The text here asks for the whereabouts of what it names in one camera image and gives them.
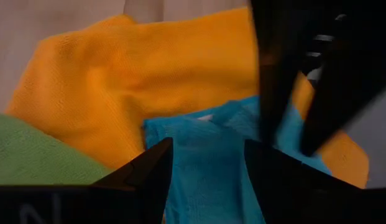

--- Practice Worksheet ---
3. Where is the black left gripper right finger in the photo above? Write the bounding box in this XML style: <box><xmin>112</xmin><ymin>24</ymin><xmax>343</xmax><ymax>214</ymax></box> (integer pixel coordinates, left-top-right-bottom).
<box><xmin>244</xmin><ymin>139</ymin><xmax>386</xmax><ymax>224</ymax></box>

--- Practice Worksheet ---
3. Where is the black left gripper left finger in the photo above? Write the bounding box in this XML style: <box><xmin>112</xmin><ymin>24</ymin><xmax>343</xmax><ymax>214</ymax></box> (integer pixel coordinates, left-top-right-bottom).
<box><xmin>0</xmin><ymin>138</ymin><xmax>174</xmax><ymax>224</ymax></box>

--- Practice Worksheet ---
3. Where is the blue microfiber towel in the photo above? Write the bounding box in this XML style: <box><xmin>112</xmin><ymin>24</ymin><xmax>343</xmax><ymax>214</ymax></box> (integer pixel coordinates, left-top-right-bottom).
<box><xmin>142</xmin><ymin>95</ymin><xmax>333</xmax><ymax>224</ymax></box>

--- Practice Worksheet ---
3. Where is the orange microfiber towel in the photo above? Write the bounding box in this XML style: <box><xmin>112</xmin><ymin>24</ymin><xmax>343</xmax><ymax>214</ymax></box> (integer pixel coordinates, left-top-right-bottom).
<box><xmin>4</xmin><ymin>7</ymin><xmax>370</xmax><ymax>189</ymax></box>

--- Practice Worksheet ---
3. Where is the green microfiber towel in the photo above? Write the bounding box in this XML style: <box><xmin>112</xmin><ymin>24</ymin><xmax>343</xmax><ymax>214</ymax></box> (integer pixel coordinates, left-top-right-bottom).
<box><xmin>0</xmin><ymin>113</ymin><xmax>114</xmax><ymax>187</ymax></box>

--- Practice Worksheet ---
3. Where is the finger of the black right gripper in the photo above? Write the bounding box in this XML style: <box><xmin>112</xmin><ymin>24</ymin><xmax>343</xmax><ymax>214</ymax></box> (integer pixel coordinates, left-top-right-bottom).
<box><xmin>257</xmin><ymin>58</ymin><xmax>301</xmax><ymax>146</ymax></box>
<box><xmin>300</xmin><ymin>46</ymin><xmax>386</xmax><ymax>156</ymax></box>

